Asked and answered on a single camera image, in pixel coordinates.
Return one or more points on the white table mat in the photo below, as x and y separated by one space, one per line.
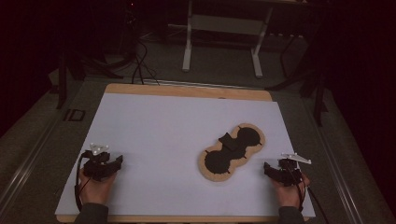
174 124

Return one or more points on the person's left hand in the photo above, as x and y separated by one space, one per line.
96 189

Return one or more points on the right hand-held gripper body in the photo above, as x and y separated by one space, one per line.
291 177

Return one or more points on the metal floor rail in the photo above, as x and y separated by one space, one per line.
25 168
339 174

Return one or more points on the white metal stand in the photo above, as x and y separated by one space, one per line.
224 25

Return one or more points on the tan plush pad black underside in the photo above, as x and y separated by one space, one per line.
232 152

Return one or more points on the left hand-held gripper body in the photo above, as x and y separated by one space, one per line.
93 169

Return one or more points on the person's right hand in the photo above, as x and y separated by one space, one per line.
289 196

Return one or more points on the black angled stand leg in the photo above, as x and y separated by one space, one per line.
317 99

